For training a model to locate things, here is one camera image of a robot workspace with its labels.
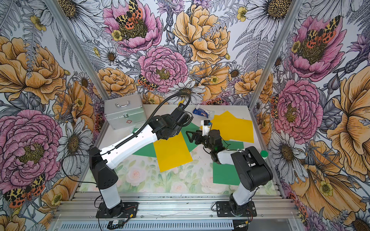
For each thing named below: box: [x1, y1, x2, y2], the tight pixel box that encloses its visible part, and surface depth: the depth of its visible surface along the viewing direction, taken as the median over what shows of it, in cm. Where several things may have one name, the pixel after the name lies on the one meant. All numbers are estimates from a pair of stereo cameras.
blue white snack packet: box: [192, 104, 215, 119], surface depth 118 cm
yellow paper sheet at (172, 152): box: [153, 131, 193, 173], surface depth 94 cm
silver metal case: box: [104, 93, 147, 130], surface depth 104 cm
